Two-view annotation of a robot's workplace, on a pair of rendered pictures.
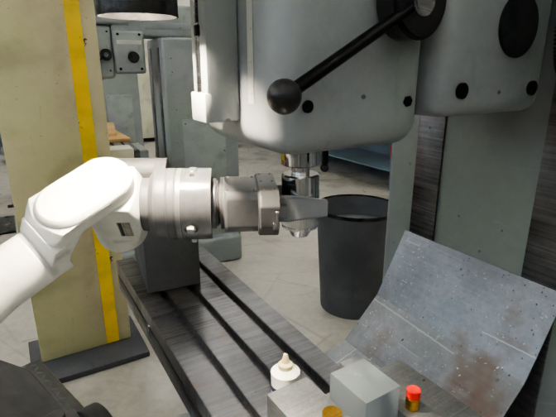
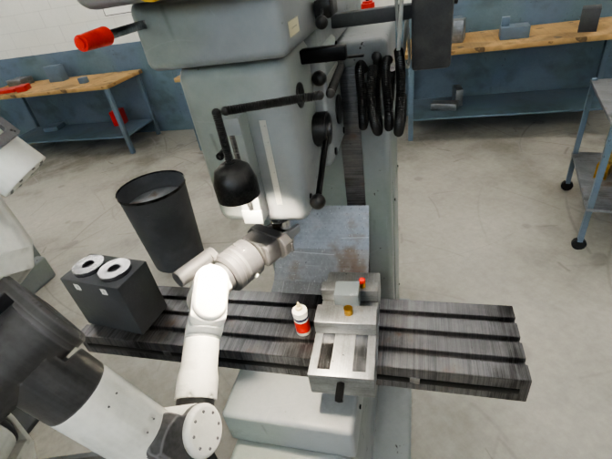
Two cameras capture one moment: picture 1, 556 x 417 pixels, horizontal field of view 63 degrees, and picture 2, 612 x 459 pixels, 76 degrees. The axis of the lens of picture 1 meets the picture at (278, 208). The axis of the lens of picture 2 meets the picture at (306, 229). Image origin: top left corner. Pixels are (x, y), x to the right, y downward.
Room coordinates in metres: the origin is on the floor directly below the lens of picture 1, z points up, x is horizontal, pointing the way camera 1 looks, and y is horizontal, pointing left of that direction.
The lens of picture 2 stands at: (-0.07, 0.43, 1.74)
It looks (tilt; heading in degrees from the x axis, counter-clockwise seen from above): 34 degrees down; 319
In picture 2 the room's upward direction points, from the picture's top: 10 degrees counter-clockwise
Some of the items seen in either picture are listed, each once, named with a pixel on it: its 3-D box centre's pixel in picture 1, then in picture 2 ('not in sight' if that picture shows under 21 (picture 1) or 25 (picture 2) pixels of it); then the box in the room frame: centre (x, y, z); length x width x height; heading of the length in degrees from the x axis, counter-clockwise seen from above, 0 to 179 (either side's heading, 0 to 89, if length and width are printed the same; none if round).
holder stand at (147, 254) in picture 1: (162, 232); (115, 291); (1.03, 0.28, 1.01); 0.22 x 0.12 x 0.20; 24
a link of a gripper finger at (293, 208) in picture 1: (302, 208); (291, 234); (0.52, -0.03, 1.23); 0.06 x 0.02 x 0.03; 96
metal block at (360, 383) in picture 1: (363, 400); (347, 296); (0.44, -0.10, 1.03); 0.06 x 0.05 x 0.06; 33
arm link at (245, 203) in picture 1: (227, 204); (255, 252); (0.55, 0.06, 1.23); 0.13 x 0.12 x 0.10; 6
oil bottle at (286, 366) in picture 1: (285, 387); (300, 317); (0.53, -0.01, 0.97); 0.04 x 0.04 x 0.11
